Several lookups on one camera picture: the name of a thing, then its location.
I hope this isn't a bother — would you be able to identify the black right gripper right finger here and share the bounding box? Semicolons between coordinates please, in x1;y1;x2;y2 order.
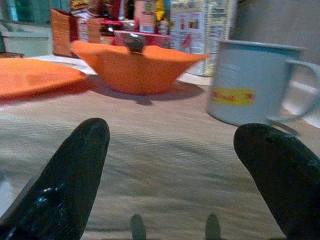
233;122;320;240

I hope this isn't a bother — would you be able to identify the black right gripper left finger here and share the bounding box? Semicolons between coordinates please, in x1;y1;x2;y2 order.
0;117;111;240

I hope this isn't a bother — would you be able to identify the orange round plate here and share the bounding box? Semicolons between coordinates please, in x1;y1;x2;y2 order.
0;57;88;101

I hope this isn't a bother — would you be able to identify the brown woven placemat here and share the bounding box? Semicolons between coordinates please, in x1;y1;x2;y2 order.
0;82;316;240

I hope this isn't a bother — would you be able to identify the grey mug with yellow label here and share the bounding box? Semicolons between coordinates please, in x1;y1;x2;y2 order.
206;39;320;127

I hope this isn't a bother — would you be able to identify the orange angular bowl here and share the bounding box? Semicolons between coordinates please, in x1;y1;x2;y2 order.
69;39;211;96

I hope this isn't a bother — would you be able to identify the grey plastic container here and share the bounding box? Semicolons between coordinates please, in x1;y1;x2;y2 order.
0;22;52;57

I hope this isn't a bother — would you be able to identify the orange cardboard box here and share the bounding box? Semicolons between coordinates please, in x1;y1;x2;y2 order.
49;8;102;57

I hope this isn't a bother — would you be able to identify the silver metal spoon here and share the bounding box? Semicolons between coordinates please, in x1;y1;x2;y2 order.
123;32;147;54

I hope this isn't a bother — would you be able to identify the white printed carton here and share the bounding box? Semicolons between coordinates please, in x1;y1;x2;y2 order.
169;0;237;77

